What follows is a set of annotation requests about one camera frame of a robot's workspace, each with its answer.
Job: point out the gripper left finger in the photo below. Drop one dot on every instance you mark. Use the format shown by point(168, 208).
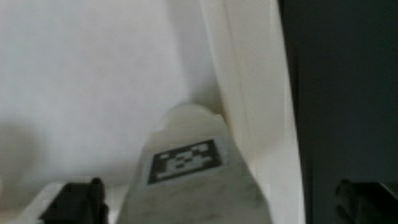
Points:
point(68, 205)

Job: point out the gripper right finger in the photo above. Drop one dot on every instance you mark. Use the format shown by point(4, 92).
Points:
point(367, 203)

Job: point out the white square tabletop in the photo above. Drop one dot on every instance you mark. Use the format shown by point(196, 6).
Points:
point(104, 62)

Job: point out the white leg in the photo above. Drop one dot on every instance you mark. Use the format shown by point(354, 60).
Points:
point(193, 187)

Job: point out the white U-shaped fence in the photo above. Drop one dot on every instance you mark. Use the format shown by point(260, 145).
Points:
point(264, 80)

